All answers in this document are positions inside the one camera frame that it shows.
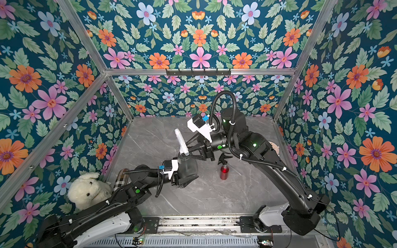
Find smoky spray bottle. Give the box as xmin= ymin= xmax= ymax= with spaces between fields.
xmin=177 ymin=154 xmax=199 ymax=183

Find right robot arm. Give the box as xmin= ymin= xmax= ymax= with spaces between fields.
xmin=178 ymin=91 xmax=330 ymax=236

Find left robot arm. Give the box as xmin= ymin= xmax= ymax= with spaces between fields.
xmin=36 ymin=161 xmax=198 ymax=248

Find red can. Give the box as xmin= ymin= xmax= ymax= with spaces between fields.
xmin=220 ymin=165 xmax=229 ymax=180

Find plaid cylinder pouch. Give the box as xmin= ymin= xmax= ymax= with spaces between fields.
xmin=113 ymin=168 xmax=129 ymax=192

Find pink round clock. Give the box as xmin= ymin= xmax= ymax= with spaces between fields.
xmin=269 ymin=142 xmax=280 ymax=158

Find white plush dog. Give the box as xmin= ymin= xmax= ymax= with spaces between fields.
xmin=68 ymin=172 xmax=113 ymax=210

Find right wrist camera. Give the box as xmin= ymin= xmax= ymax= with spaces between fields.
xmin=187 ymin=114 xmax=216 ymax=143

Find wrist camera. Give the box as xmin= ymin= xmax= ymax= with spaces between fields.
xmin=159 ymin=159 xmax=179 ymax=180
xmin=187 ymin=114 xmax=216 ymax=143

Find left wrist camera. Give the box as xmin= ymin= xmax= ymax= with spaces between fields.
xmin=159 ymin=159 xmax=179 ymax=180

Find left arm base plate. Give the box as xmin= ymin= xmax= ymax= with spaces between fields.
xmin=128 ymin=217 xmax=160 ymax=235

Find black hook rail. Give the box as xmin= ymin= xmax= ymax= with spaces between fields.
xmin=165 ymin=69 xmax=232 ymax=76

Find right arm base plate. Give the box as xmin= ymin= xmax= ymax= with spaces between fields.
xmin=236 ymin=205 xmax=282 ymax=234

